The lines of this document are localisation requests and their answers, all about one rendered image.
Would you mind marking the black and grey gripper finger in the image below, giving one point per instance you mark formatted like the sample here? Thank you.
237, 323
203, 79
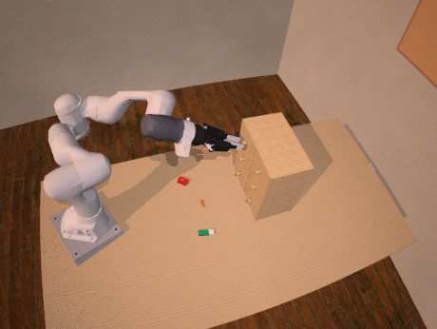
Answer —
219, 145
219, 133

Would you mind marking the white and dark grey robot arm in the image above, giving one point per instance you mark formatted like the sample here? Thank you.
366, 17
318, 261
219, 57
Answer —
63, 183

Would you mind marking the red 9v battery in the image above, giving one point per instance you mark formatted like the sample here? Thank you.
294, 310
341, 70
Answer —
183, 181

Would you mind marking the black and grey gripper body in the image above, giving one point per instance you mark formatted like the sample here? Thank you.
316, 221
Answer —
200, 138

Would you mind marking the small wooden chest of drawers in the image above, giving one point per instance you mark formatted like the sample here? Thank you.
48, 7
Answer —
285, 160

